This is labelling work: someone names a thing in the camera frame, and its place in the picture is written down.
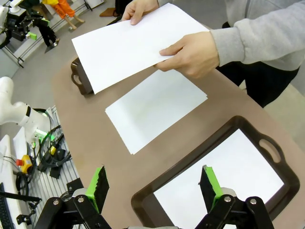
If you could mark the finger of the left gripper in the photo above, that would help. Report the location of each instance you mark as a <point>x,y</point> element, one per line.
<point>45,22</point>
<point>33,36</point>

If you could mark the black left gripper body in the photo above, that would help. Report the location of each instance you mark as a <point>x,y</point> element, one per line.
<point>20,26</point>

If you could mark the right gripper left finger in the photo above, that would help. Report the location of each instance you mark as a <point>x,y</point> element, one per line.
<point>90,207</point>

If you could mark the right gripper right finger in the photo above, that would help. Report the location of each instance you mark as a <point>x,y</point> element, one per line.
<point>219,210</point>

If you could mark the white A4 paper sheet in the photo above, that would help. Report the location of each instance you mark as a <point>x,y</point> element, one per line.
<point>124,47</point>
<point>238,167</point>
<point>152,109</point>

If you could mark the person's left forearm grey sleeve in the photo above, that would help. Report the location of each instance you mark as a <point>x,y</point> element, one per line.
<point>257,40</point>

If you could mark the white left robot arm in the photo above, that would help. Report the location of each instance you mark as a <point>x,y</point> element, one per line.
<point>14,112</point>

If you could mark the person's right hand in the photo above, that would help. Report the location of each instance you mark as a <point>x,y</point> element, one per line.
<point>140,10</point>

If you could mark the person's left hand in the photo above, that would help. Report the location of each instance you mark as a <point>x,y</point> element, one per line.
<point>195,57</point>

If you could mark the brown plastic serving tray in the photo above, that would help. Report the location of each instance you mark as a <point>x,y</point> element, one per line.
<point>214,140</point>
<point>85,83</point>

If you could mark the yellow emergency stop button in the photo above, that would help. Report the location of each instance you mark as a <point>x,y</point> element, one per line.
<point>25,163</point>

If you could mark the person in grey hoodie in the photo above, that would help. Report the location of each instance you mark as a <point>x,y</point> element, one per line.
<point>262,78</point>

